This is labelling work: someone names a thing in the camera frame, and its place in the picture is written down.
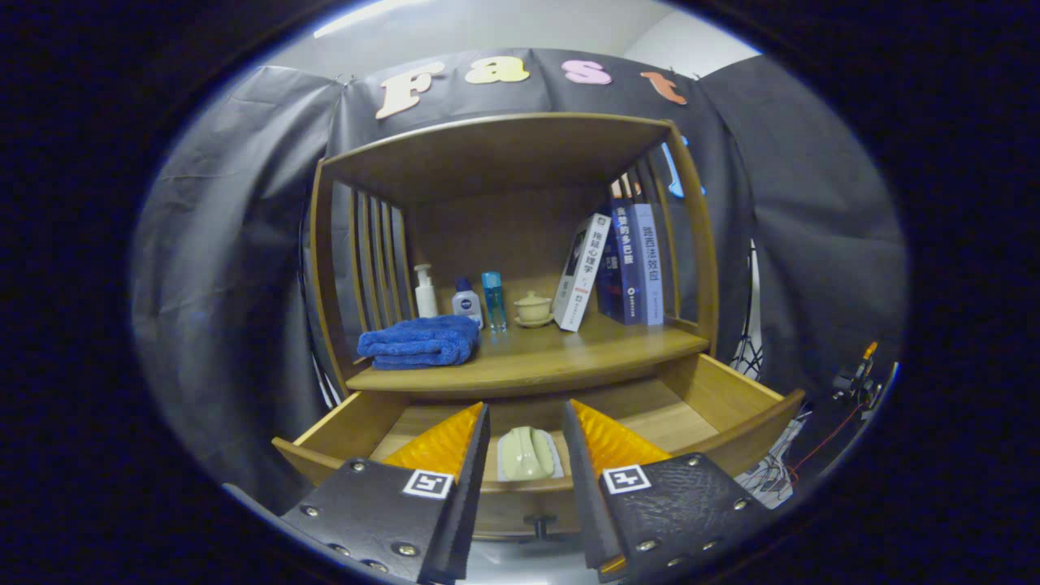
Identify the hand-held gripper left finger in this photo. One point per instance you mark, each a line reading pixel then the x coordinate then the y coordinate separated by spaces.
pixel 467 496

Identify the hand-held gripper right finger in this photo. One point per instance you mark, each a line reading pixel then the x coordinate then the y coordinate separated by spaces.
pixel 583 496

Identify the wooden drawer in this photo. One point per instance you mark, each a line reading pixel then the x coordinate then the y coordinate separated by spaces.
pixel 715 390

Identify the wooden countertop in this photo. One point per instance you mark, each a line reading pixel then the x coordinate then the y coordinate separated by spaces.
pixel 569 349

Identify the wooden cabinet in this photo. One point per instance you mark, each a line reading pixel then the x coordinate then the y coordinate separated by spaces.
pixel 487 154

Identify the blue folded towel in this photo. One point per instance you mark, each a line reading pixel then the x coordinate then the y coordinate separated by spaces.
pixel 418 341

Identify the beige saucer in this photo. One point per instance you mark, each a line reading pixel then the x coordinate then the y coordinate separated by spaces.
pixel 535 324

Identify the white bottle with blue cap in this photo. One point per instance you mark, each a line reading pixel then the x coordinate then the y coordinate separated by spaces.
pixel 466 307

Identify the beige lidded teacup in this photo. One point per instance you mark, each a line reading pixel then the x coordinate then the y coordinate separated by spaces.
pixel 534 307

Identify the clear blue bottle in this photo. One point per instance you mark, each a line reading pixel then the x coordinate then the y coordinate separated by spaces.
pixel 493 302

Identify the white pump bottle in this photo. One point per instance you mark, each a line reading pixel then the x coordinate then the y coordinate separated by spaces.
pixel 426 296

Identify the white book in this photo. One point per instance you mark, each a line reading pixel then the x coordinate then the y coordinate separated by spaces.
pixel 578 276

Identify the black tripod stand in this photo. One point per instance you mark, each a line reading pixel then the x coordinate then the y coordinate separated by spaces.
pixel 747 341

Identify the dark blue book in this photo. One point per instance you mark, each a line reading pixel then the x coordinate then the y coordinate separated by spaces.
pixel 621 268

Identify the light blue book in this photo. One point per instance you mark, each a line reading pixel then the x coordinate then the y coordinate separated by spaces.
pixel 650 268

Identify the dark device with orange part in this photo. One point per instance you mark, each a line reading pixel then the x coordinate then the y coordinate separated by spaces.
pixel 853 378

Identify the black backdrop cloth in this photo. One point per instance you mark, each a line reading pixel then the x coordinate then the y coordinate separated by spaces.
pixel 227 244

